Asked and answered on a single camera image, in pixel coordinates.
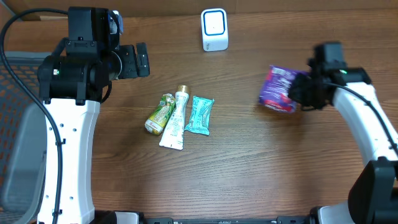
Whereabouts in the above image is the red floral pantyliner pack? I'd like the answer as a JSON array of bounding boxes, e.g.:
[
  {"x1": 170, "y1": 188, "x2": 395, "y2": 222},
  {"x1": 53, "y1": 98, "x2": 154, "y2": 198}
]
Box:
[{"x1": 259, "y1": 65, "x2": 308, "y2": 113}]

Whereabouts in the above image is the white tube gold cap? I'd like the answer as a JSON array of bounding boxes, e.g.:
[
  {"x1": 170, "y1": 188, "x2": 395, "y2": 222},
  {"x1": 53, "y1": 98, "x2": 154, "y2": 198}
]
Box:
[{"x1": 159, "y1": 85, "x2": 190, "y2": 151}]

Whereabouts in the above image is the green wet wipes pack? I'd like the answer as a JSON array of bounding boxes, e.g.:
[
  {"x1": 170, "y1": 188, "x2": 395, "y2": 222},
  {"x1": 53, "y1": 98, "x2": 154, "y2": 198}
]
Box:
[{"x1": 185, "y1": 96, "x2": 215, "y2": 136}]

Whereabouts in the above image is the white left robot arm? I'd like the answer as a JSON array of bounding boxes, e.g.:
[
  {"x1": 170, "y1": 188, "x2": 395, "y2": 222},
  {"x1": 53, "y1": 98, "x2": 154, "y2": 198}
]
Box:
[{"x1": 37, "y1": 7, "x2": 150, "y2": 223}]

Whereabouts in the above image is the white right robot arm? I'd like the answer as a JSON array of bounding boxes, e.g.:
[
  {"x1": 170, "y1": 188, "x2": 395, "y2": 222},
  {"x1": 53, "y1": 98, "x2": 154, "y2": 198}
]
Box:
[{"x1": 288, "y1": 42, "x2": 397, "y2": 223}]

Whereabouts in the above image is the white barcode scanner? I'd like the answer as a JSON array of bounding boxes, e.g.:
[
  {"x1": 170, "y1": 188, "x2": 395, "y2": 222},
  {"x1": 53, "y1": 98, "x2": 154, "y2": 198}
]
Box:
[{"x1": 200, "y1": 8, "x2": 229, "y2": 52}]

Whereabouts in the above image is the brown cardboard backdrop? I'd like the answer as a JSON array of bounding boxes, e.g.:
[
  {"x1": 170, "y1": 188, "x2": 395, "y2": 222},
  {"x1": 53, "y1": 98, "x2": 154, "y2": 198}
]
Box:
[{"x1": 1, "y1": 0, "x2": 397, "y2": 22}]

